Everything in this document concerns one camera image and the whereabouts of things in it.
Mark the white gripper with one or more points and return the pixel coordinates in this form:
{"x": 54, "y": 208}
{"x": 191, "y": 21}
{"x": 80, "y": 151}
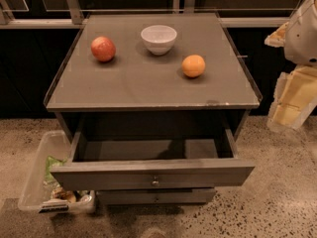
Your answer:
{"x": 303, "y": 37}

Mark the grey top drawer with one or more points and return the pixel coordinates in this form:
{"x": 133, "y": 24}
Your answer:
{"x": 135, "y": 161}

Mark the grey drawer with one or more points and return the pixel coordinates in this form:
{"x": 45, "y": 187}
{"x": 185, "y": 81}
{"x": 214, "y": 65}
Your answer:
{"x": 156, "y": 196}
{"x": 135, "y": 161}

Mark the grey drawer cabinet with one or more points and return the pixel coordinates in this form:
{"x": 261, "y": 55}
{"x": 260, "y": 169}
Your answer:
{"x": 137, "y": 91}

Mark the grey bottom drawer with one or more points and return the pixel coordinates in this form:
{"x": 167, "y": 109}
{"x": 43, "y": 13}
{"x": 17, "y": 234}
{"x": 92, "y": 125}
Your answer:
{"x": 156, "y": 196}

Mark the orange fruit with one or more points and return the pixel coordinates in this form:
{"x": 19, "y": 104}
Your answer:
{"x": 193, "y": 66}

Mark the white ceramic bowl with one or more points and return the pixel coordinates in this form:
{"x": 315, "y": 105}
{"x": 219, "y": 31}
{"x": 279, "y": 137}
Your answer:
{"x": 158, "y": 39}

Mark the red apple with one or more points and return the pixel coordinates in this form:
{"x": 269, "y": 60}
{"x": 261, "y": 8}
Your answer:
{"x": 103, "y": 49}

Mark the brown snack packet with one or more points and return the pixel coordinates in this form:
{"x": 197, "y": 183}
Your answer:
{"x": 60, "y": 193}

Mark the green snack bag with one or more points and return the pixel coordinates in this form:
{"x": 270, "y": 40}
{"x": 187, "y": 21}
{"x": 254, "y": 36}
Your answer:
{"x": 50, "y": 163}

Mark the clear plastic bin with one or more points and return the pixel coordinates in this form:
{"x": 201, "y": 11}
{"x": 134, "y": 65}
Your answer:
{"x": 37, "y": 196}

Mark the metal railing frame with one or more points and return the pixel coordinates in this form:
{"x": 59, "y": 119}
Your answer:
{"x": 38, "y": 14}

